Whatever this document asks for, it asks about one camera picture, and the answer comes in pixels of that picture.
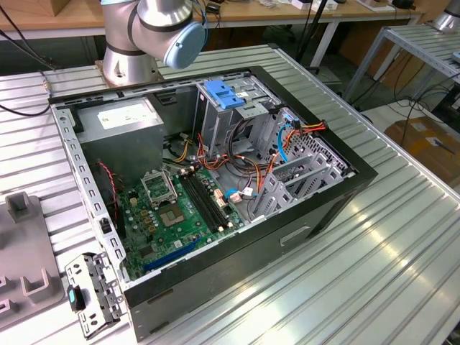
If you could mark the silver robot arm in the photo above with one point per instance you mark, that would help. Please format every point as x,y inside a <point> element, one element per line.
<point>143,25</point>

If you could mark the grey metal disk bay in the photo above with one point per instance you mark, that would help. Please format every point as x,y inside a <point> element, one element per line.
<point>273,187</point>

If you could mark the grey optical drive cage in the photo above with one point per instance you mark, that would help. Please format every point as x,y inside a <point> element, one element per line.
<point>215,125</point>

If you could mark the CPU socket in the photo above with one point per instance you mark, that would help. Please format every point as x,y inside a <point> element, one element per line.
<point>171,217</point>

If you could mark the green motherboard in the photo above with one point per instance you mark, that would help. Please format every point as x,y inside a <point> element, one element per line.
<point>187,233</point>

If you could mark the blue plastic drive latch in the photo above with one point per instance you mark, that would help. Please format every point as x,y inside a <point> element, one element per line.
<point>223,95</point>

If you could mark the black open PC case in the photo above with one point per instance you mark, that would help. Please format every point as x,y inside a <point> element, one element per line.
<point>215,269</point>

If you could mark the blue expansion slot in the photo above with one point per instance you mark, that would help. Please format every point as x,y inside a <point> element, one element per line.
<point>172,256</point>

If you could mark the grey power supply unit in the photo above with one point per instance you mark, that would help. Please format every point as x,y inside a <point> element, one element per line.
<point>122,143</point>

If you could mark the cardboard box with labels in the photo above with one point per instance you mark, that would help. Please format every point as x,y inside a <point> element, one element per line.
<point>420,143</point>

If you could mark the black latch with blue button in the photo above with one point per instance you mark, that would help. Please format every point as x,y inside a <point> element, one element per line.
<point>73,298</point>

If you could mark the grey parts rack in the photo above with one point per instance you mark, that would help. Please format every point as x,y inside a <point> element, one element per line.
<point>25,251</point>

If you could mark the metal slat side table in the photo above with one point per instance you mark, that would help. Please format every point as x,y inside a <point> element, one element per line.
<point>424,43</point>

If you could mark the metal card retention bracket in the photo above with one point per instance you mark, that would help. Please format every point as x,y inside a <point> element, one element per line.
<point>95,284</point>

